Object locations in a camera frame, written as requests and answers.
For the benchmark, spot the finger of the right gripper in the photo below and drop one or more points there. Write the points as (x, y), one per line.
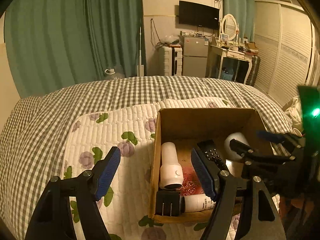
(240, 151)
(288, 140)

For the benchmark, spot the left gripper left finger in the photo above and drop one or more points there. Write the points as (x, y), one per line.
(52, 217)

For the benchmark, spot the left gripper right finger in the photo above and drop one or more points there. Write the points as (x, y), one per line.
(259, 218)

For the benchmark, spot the white round device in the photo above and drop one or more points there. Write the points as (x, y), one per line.
(237, 136)

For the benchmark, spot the black remote control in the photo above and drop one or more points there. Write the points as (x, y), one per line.
(211, 153)

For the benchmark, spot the white handheld device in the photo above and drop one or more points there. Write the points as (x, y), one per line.
(171, 174)

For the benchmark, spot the white red-capped bottle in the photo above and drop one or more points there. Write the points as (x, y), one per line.
(197, 203)

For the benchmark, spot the white puffer jacket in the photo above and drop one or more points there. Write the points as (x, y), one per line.
(293, 113)

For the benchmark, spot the dark suitcase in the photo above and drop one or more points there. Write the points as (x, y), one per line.
(254, 70)

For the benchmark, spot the white floral quilted mat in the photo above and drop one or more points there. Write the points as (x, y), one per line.
(131, 173)

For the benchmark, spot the blue laundry basket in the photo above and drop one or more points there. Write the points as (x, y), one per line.
(227, 73)

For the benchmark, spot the green checkered bed cover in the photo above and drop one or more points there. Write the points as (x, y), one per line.
(65, 132)

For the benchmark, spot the white louvered wardrobe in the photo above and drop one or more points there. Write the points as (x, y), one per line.
(285, 38)

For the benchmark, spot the white dressing table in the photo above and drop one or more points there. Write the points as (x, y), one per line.
(220, 58)

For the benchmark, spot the silver mini fridge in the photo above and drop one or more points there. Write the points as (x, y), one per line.
(195, 53)

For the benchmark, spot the white suitcase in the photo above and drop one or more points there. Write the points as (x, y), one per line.
(170, 61)

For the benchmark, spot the oval vanity mirror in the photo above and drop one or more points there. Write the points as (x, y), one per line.
(229, 28)

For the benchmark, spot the white mop pole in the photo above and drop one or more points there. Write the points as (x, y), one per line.
(140, 66)

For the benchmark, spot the clear water jug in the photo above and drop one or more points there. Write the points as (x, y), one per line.
(113, 73)

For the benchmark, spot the green curtain right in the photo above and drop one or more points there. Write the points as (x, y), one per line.
(244, 13)

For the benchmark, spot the green curtain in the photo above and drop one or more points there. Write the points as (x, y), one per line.
(52, 44)
(244, 13)

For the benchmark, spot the green curtain left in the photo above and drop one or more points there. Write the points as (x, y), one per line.
(52, 44)

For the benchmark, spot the black wall television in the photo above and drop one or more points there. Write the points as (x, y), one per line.
(198, 15)

